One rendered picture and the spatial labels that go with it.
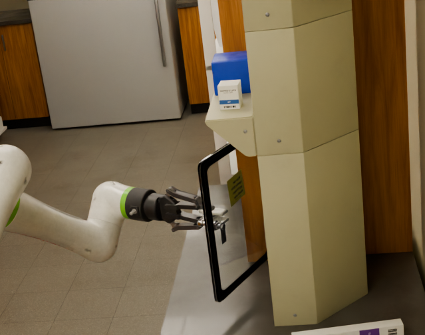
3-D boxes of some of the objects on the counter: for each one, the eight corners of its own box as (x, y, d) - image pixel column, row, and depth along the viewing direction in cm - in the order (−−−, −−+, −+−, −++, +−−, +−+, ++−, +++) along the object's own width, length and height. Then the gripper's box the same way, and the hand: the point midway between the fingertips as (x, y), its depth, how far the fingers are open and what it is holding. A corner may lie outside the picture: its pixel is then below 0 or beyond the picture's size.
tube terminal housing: (362, 262, 242) (346, -3, 215) (372, 322, 212) (356, 21, 185) (276, 267, 245) (250, 6, 218) (274, 326, 215) (244, 32, 188)
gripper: (147, 234, 232) (219, 247, 220) (140, 187, 227) (213, 196, 214) (162, 224, 238) (234, 235, 225) (155, 177, 233) (228, 185, 220)
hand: (213, 215), depth 222 cm, fingers closed, pressing on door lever
